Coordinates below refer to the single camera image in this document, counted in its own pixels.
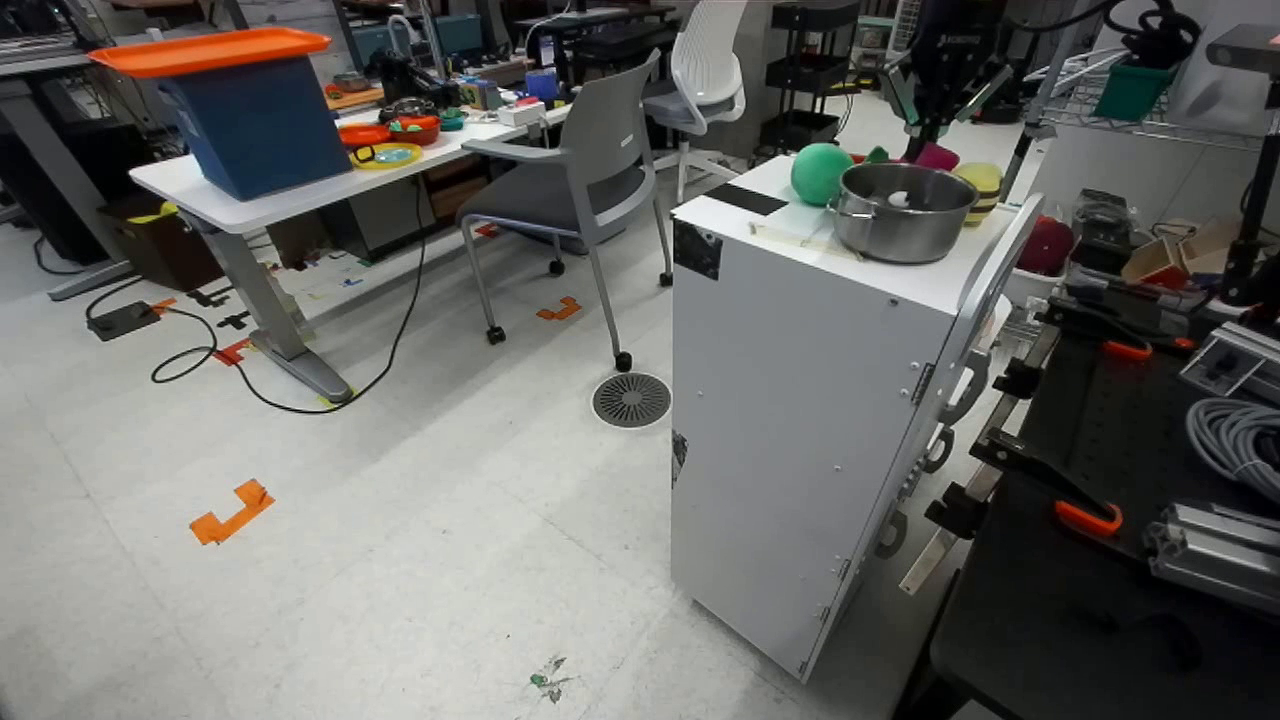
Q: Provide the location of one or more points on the orange black clamp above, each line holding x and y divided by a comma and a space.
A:
1126, 349
1084, 523

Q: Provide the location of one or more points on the blue storage bin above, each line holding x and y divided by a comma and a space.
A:
260, 124

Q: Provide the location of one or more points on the orange floor tape mark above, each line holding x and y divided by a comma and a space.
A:
220, 523

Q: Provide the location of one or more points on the black camera stand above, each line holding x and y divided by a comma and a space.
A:
1257, 174

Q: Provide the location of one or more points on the white desk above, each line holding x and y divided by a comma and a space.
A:
252, 200

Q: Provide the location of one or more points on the white office chair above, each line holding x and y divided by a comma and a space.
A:
707, 75

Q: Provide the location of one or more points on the green ball plush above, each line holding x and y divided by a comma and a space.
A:
816, 174

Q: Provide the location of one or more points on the aluminium extrusion bar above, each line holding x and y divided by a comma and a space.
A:
1212, 544

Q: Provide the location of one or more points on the green plastic container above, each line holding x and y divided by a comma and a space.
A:
1131, 89

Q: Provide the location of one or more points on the black shelf cart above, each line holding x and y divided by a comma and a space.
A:
809, 75

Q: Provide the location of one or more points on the black perforated table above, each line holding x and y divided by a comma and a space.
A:
1106, 627

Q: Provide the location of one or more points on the grey round floor plate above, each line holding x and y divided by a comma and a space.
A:
628, 402

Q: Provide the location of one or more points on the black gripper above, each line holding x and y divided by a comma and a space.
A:
954, 79

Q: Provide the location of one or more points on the orange bin lid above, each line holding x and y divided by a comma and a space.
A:
206, 50

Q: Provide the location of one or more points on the red bowl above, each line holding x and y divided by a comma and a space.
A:
415, 131

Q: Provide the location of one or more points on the black power brick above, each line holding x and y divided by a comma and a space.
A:
126, 320

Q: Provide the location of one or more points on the grey office chair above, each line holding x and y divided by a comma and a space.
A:
573, 186

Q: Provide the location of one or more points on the white cabinet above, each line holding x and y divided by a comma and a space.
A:
785, 425

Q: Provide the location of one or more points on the pink plush toy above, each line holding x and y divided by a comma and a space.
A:
938, 159

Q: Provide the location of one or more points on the silver metal pot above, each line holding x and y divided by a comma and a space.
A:
901, 214

